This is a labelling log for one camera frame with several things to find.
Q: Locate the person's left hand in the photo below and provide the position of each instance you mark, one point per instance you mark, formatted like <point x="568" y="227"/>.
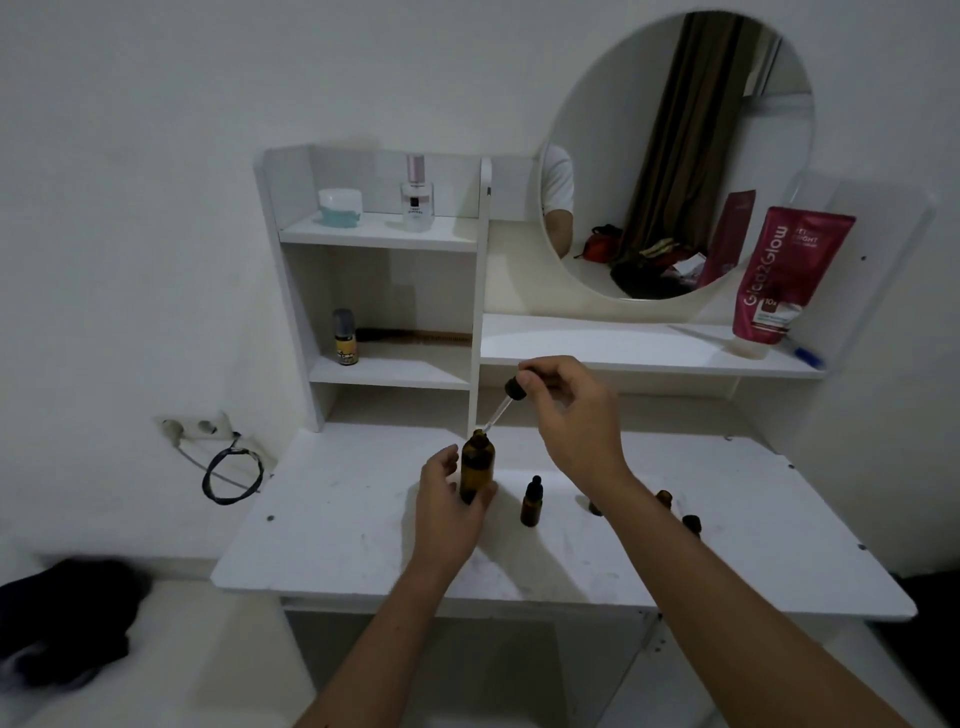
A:
<point x="446" y="525"/>

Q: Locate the person's right hand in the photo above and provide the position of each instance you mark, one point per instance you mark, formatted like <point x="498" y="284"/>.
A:
<point x="589" y="435"/>

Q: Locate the large amber glass bottle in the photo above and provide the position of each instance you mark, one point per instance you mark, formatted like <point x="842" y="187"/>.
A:
<point x="480" y="461"/>

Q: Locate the small black dropper cap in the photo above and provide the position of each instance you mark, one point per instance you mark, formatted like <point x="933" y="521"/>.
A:
<point x="691" y="523"/>
<point x="535" y="485"/>

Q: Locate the large black dropper cap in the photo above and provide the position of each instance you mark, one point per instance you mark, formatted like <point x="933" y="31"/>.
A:
<point x="514" y="388"/>

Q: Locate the person's right forearm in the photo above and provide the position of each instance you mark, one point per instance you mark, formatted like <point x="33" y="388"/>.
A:
<point x="735" y="622"/>

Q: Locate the person's left forearm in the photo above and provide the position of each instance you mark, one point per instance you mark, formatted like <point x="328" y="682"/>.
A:
<point x="375" y="660"/>

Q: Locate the white vanity desk with shelves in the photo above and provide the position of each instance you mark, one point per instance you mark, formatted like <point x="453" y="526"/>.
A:
<point x="337" y="525"/>

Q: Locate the brown comb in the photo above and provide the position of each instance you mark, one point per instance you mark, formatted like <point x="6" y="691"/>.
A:
<point x="412" y="336"/>

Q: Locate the small yellow-label spray can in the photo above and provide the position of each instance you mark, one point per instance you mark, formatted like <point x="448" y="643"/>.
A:
<point x="346" y="349"/>

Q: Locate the blue pen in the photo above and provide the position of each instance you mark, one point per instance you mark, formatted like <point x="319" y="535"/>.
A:
<point x="810" y="358"/>

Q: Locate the pink cosmetic tube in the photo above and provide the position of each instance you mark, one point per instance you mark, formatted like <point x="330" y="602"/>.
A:
<point x="787" y="270"/>

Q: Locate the white mattress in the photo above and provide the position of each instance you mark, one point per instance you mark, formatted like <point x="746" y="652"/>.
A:
<point x="225" y="660"/>

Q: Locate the clear perfume bottle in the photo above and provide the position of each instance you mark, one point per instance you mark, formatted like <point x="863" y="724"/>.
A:
<point x="417" y="202"/>

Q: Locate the white teal cream jar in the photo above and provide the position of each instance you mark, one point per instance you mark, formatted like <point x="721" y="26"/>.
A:
<point x="340" y="206"/>

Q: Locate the black cloth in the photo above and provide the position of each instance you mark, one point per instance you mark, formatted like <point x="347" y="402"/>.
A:
<point x="67" y="622"/>

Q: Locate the large black fabric item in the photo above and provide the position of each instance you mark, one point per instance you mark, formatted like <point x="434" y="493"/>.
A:
<point x="930" y="637"/>

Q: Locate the white wall socket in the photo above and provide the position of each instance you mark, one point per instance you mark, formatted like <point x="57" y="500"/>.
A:
<point x="217" y="425"/>

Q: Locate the round wall mirror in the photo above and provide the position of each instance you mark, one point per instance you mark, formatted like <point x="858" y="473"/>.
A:
<point x="600" y="112"/>

